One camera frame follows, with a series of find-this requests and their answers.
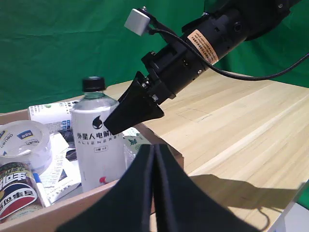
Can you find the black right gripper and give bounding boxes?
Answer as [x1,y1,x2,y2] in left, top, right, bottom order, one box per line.
[103,29,219,135]

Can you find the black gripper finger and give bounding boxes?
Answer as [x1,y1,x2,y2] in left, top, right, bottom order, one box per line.
[55,144,155,232]
[154,144,260,232]

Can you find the white bottle black cap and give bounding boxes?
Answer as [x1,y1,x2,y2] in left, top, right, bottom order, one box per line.
[70,76,126,193]

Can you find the clear bottle butterfly label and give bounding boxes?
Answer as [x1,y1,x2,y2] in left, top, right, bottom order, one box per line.
[122,127,155,170]

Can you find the brown cardboard box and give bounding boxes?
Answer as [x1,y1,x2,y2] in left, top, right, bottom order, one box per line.
[0,94,185,232]

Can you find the white labelled bottle green dot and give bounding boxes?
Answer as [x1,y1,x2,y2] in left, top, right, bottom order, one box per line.
[28,101,73,132]

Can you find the white marker blue cap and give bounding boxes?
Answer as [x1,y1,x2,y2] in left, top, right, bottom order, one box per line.
[32,172,53,208]

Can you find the green backdrop cloth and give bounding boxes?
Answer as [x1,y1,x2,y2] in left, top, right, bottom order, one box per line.
[0,0,309,114]

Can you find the clear adhesive tape roll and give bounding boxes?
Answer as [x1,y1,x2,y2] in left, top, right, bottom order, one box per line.
[0,120,53,174]

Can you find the Pepsi drink can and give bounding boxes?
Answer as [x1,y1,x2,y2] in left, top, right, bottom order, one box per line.
[0,162,45,222]

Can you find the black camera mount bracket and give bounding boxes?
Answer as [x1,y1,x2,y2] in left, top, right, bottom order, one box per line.
[141,6,185,44]

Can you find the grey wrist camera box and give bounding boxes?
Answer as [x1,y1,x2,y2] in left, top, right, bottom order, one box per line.
[124,8,151,37]

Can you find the black camera cable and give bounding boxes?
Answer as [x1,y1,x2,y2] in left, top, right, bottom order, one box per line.
[147,28,309,82]

